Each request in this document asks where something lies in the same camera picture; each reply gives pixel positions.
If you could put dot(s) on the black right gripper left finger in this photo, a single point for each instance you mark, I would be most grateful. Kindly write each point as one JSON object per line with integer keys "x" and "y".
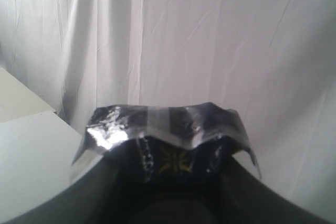
{"x": 104, "y": 189}

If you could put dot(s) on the spaghetti packet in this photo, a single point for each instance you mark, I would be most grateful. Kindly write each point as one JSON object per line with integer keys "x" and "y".
{"x": 175, "y": 151}

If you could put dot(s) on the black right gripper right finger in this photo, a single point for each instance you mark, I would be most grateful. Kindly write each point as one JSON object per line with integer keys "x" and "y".
{"x": 239, "y": 197}

